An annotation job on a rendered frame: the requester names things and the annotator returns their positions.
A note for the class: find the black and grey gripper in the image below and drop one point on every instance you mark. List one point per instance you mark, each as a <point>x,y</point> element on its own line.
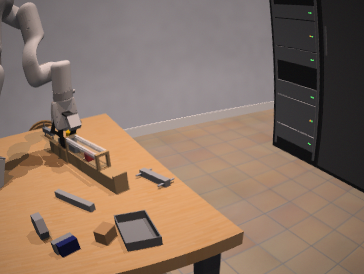
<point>58,120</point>

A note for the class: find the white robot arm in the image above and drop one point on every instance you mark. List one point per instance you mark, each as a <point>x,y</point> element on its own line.
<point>28,19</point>

